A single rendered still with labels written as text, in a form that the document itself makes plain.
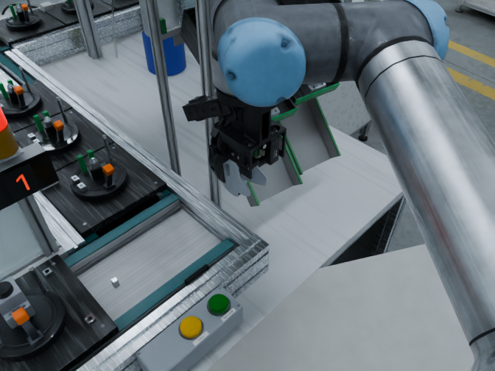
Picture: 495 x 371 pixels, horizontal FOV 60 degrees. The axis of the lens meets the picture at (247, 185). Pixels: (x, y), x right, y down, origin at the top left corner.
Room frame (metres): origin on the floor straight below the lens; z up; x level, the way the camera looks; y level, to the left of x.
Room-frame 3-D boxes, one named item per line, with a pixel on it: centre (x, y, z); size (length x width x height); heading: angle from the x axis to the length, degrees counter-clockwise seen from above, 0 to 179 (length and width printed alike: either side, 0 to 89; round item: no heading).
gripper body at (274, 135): (0.49, 0.00, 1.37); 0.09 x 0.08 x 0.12; 44
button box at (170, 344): (0.41, 0.11, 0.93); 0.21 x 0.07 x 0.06; 134
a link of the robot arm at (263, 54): (0.40, -0.03, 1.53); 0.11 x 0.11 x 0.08; 8
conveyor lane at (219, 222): (0.96, 0.53, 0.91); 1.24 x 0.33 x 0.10; 44
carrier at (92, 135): (0.98, 0.55, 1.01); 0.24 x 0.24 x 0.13; 44
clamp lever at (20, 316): (0.38, 0.38, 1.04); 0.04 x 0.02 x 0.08; 44
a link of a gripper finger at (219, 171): (0.49, 0.03, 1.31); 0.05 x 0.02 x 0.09; 134
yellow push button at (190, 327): (0.41, 0.11, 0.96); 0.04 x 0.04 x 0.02
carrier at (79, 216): (0.80, 0.38, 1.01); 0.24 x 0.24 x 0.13; 44
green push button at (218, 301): (0.46, 0.06, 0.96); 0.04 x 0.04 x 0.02
